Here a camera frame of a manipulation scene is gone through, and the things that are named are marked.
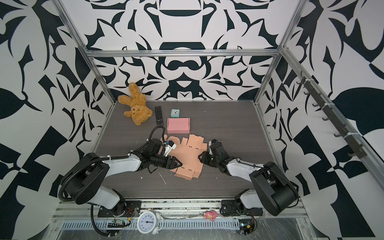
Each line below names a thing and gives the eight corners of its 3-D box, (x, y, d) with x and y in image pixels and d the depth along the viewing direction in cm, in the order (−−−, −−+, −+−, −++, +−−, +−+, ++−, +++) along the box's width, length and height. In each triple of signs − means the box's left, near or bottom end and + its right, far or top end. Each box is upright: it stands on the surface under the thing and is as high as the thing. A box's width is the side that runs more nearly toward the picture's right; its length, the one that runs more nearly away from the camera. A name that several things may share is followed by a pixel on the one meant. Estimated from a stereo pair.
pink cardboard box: (166, 133, 103) (165, 130, 100) (168, 120, 110) (167, 117, 107) (190, 133, 103) (190, 130, 100) (190, 120, 110) (190, 117, 107)
